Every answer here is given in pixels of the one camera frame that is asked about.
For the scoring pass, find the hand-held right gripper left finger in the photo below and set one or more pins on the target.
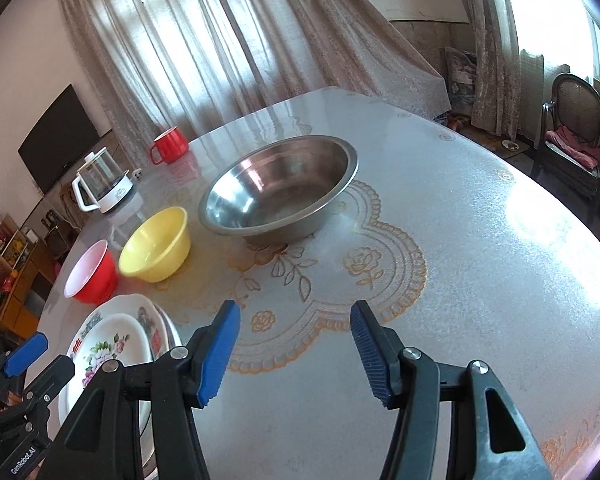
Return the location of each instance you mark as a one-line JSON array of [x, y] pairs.
[[217, 360]]

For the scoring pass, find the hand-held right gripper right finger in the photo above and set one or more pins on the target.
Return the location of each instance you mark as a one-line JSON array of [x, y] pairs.
[[372, 360]]

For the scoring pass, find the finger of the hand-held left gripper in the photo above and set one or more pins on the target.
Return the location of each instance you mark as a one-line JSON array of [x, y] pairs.
[[55, 375], [25, 355]]

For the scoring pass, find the large purple-flowered plate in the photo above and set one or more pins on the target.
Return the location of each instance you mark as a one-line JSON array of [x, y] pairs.
[[172, 335]]

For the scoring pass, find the small pink-flowered plate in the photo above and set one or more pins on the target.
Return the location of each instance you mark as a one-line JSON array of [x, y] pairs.
[[125, 335]]

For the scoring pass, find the red plastic bowl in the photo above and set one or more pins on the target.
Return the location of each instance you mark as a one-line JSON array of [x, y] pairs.
[[97, 285]]

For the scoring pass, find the red and blue printed plate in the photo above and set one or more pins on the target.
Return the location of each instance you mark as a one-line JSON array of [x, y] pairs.
[[130, 305]]

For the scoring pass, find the yellow plastic bowl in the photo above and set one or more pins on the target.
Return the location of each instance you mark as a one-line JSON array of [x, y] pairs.
[[155, 255]]

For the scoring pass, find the stainless steel bowl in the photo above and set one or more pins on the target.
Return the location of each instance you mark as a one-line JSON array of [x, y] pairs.
[[280, 185]]

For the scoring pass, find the orange wooden cabinet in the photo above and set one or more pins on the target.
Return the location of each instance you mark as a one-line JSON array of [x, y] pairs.
[[25, 285]]

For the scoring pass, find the cluttered cabinet-top shelf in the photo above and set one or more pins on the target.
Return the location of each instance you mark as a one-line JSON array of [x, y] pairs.
[[0, 250]]

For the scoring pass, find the small old television set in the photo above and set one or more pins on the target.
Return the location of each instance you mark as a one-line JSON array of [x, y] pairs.
[[57, 240]]

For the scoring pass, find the white glass electric kettle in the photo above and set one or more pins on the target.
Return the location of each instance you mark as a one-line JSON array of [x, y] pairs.
[[115, 195]]

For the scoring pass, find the kettle power plug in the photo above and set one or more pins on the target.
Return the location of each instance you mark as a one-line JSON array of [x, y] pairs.
[[138, 173]]

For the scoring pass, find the black flat television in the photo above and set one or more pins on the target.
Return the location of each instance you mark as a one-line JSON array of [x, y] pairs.
[[60, 140]]

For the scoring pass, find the red mug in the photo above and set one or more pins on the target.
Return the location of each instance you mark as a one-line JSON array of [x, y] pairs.
[[172, 145]]

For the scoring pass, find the pile of folded bags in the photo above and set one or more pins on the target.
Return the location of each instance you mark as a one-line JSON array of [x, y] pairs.
[[460, 80]]

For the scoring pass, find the pink seat cushion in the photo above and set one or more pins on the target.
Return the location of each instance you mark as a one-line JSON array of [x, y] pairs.
[[575, 147]]

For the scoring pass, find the beige sheer curtain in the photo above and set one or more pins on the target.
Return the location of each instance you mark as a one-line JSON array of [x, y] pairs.
[[205, 35], [495, 60]]

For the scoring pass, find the dark round-backed chair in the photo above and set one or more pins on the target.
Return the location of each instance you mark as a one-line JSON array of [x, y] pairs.
[[577, 105]]

